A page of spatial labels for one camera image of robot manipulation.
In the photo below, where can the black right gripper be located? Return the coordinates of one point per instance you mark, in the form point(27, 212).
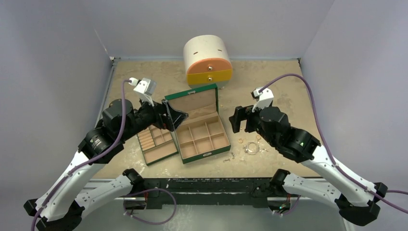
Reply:
point(249, 118)

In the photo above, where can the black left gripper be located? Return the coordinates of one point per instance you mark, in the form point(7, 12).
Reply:
point(172, 119)

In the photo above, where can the green jewelry tray insert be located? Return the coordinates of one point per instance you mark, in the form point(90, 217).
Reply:
point(156, 144)

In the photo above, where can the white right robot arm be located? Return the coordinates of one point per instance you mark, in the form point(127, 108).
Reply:
point(352, 195)

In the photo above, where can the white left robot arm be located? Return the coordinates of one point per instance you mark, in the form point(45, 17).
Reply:
point(65, 204)

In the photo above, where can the green jewelry box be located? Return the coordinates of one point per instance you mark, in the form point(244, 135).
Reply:
point(202, 134)

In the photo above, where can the small silver earring pair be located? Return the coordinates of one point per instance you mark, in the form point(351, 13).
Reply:
point(231, 157)

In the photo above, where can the white drawer cabinet orange yellow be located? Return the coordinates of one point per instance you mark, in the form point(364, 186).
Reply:
point(206, 62)

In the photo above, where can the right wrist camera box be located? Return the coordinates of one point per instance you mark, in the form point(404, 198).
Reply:
point(263, 99)

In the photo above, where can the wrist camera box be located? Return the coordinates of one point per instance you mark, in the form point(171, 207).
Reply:
point(145, 89)
point(263, 99)

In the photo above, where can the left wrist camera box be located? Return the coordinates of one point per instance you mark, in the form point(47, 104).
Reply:
point(145, 89)

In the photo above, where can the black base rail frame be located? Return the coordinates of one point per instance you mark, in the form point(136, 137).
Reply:
point(256, 192)

